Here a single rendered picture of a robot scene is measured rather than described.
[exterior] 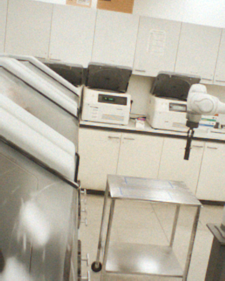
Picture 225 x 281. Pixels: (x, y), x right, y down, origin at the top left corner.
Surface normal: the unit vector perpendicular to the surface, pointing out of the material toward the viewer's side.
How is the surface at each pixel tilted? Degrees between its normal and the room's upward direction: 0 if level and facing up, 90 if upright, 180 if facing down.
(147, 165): 90
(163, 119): 90
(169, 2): 90
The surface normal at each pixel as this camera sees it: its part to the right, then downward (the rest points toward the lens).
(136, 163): 0.09, 0.22
